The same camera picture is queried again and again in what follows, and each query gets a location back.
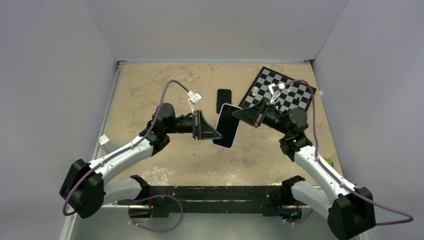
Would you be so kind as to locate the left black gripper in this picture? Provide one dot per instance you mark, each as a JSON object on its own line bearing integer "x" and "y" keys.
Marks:
{"x": 201, "y": 129}

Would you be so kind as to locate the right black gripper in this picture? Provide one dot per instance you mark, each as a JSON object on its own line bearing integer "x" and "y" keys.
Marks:
{"x": 250, "y": 115}

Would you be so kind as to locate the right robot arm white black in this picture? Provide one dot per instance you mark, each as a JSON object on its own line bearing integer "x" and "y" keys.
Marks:
{"x": 346, "y": 208}

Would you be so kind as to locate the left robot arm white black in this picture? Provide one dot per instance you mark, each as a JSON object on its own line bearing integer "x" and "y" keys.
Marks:
{"x": 84, "y": 187}

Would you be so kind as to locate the black phone on table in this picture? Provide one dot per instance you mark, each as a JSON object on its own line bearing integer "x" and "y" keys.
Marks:
{"x": 223, "y": 96}

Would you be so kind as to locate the white chess piece left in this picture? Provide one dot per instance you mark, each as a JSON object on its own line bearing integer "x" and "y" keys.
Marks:
{"x": 255, "y": 91}

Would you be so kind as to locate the black white chessboard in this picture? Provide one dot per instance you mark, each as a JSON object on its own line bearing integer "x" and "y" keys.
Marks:
{"x": 298, "y": 95}

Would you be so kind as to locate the black chess piece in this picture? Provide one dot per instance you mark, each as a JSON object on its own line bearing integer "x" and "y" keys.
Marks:
{"x": 297, "y": 100}

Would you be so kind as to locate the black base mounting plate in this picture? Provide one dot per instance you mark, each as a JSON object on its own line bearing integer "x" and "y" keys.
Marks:
{"x": 266, "y": 200}

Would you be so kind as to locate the colourful toy car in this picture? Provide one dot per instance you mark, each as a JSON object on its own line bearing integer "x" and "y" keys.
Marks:
{"x": 329, "y": 161}

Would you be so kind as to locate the small white box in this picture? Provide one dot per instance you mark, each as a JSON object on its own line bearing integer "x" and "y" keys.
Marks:
{"x": 103, "y": 139}

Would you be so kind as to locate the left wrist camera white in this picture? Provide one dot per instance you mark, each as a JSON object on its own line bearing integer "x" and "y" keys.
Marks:
{"x": 193, "y": 98}

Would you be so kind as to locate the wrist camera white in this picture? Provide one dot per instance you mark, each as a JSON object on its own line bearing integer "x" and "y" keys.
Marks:
{"x": 275, "y": 91}
{"x": 193, "y": 98}

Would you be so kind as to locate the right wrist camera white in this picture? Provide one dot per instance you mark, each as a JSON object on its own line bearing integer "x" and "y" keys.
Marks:
{"x": 275, "y": 91}

